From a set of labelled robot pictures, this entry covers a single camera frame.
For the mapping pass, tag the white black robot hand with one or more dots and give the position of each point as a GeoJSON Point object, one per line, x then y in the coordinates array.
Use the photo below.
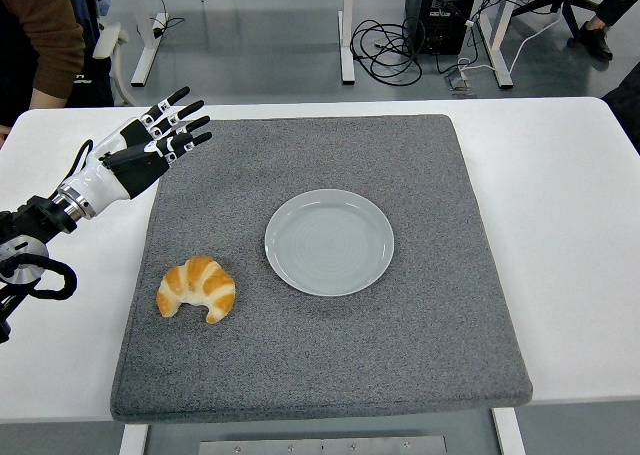
{"type": "Point", "coordinates": [100, 175]}

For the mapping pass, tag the golden croissant bread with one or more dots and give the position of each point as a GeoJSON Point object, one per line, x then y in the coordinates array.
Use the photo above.
{"type": "Point", "coordinates": [200, 280]}

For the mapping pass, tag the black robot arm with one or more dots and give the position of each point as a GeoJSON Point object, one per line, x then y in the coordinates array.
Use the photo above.
{"type": "Point", "coordinates": [40, 215]}

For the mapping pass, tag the grey round plate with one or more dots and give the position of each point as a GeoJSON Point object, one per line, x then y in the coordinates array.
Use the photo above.
{"type": "Point", "coordinates": [325, 245]}

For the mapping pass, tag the grey metal plate with screws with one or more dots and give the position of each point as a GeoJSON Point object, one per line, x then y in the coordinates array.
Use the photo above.
{"type": "Point", "coordinates": [320, 446]}

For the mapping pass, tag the white desk leg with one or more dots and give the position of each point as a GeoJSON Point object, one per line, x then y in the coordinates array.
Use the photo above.
{"type": "Point", "coordinates": [347, 50]}
{"type": "Point", "coordinates": [145, 50]}
{"type": "Point", "coordinates": [500, 50]}

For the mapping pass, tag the white chair armrest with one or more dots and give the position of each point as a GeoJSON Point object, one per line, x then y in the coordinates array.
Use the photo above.
{"type": "Point", "coordinates": [111, 37]}

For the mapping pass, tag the person in brown sleeve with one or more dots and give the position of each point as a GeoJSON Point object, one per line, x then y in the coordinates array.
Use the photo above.
{"type": "Point", "coordinates": [40, 25]}

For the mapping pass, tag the white table leg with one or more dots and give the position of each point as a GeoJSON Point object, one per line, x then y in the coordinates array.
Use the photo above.
{"type": "Point", "coordinates": [510, 435]}
{"type": "Point", "coordinates": [132, 440]}

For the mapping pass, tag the grey fabric mat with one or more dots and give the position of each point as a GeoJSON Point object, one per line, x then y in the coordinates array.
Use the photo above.
{"type": "Point", "coordinates": [325, 350]}

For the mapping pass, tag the floor socket box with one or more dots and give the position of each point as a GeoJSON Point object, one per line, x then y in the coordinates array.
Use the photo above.
{"type": "Point", "coordinates": [461, 82]}

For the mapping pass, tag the black computer tower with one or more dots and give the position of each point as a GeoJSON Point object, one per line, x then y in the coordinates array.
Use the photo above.
{"type": "Point", "coordinates": [440, 20]}

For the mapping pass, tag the person with black shoe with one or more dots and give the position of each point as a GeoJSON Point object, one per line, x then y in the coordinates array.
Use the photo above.
{"type": "Point", "coordinates": [595, 37]}

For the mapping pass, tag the black fabric object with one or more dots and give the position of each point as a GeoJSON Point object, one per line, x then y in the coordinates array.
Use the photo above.
{"type": "Point", "coordinates": [625, 110]}

